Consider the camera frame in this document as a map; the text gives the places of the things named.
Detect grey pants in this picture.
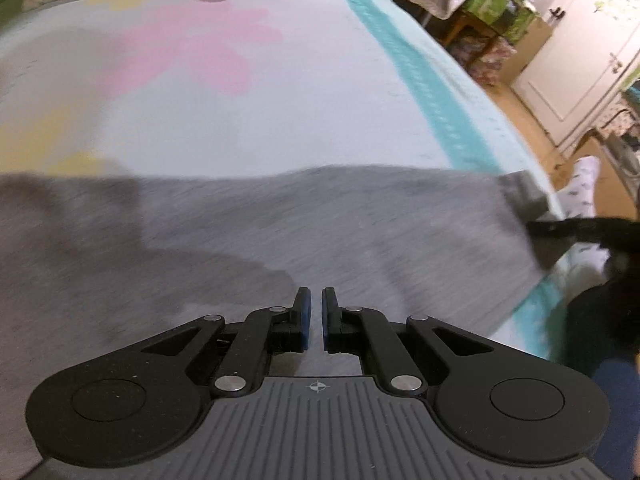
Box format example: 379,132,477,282
1,167,559,479

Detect person's white patterned sock leg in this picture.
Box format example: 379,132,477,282
556,155,610,286

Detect white door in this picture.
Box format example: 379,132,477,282
512,0,639,148

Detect floral bed blanket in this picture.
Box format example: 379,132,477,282
1,0,550,188

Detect green patterned boxes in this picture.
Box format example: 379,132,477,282
462,0,538,46

